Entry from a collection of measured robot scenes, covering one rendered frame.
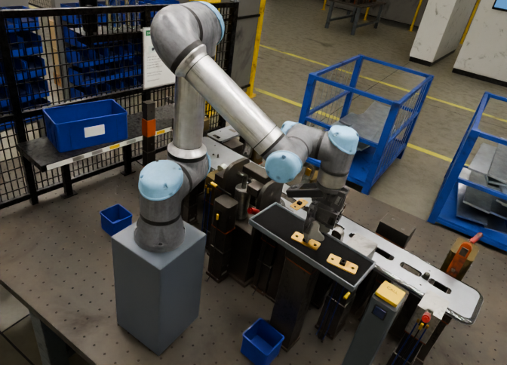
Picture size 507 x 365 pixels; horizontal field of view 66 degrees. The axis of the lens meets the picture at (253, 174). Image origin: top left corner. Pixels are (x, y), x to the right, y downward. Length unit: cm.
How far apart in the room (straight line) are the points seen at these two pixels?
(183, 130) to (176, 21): 32
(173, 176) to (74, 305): 71
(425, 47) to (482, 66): 116
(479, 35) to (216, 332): 833
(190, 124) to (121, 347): 78
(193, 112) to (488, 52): 837
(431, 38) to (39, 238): 842
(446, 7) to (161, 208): 845
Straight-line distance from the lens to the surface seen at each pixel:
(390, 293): 113
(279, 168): 85
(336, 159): 97
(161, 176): 107
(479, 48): 918
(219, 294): 160
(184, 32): 90
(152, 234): 114
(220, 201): 140
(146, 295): 125
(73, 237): 186
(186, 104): 107
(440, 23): 918
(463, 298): 150
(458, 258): 157
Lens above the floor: 191
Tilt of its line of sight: 32 degrees down
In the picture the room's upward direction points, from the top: 9 degrees clockwise
